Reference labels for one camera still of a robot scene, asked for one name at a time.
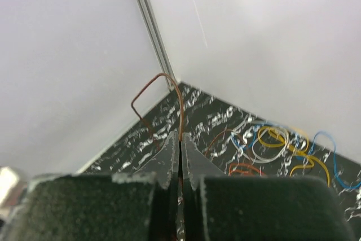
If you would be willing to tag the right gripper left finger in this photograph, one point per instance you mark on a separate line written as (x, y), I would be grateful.
(165, 163)

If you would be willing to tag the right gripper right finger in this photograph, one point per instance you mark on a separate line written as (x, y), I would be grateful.
(197, 170)

